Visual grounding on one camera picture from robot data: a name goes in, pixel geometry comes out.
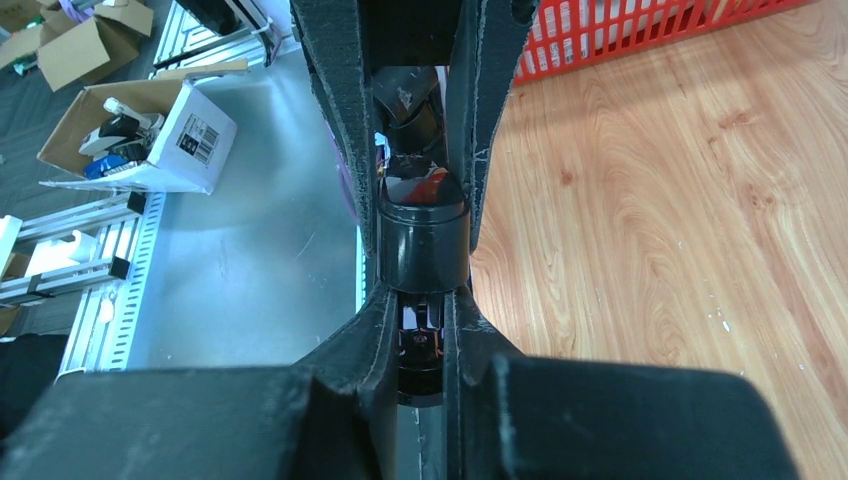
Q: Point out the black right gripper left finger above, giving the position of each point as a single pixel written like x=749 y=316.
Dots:
x=331 y=415

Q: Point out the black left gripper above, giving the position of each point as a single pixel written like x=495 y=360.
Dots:
x=483 y=54

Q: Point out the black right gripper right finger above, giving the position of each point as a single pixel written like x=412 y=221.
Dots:
x=512 y=416

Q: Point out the black stapler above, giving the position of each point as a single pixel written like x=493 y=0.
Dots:
x=423 y=225

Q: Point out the red plastic shopping basket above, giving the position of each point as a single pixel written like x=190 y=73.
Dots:
x=568 y=35

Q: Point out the open white cardboard box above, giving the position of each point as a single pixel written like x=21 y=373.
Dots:
x=147 y=135

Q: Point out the brown open cardboard box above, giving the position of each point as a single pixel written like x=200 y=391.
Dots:
x=67 y=44

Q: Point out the aluminium slotted cable rail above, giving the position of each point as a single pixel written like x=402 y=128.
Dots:
x=103 y=330

